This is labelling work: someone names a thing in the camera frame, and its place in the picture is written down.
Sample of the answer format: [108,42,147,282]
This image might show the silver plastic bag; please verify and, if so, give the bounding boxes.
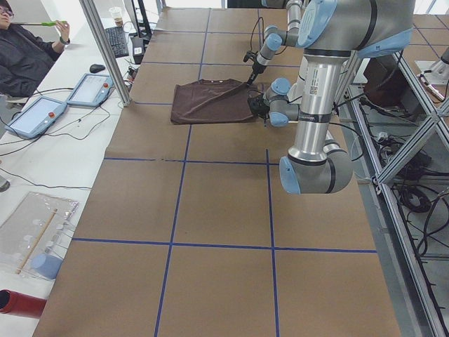
[1,192,79,270]

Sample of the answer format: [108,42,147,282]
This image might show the wooden stick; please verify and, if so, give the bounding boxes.
[15,209,58,275]

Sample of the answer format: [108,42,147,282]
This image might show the black keyboard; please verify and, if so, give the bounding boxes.
[104,27,129,58]

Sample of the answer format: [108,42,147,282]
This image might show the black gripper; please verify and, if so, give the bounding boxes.
[253,98,269,118]
[246,60,267,86]

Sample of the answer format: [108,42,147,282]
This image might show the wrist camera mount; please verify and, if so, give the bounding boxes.
[247,93,266,117]
[243,51,257,62]

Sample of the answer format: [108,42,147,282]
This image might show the near teach pendant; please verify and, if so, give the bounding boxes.
[5,96,67,139]

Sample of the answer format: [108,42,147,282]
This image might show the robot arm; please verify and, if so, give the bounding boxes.
[243,0,309,86]
[250,1,415,194]

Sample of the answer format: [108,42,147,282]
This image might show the red cylinder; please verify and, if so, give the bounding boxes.
[1,289,46,319]

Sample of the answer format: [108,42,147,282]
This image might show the drink cup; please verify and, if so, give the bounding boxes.
[109,6,123,27]

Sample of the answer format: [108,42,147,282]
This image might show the far teach pendant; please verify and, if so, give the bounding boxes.
[67,73,114,107]

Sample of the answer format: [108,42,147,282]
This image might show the green tool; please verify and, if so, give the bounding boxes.
[38,20,67,27]

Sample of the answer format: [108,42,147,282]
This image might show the brown t-shirt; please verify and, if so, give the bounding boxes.
[170,79,255,124]

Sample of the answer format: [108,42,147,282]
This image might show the person in black jacket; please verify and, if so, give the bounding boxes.
[1,1,70,98]

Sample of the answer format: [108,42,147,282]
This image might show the aluminium frame post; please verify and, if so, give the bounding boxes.
[79,0,131,107]

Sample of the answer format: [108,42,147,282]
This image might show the blue plastic cup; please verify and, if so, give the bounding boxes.
[31,253,63,279]

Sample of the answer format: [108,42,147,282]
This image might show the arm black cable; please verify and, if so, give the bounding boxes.
[249,16,287,57]
[259,87,366,162]

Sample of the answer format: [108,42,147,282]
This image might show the black computer mouse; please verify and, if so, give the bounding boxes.
[89,64,105,74]

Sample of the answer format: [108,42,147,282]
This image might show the teach pendant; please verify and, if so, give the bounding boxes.
[5,96,67,139]
[67,73,114,107]

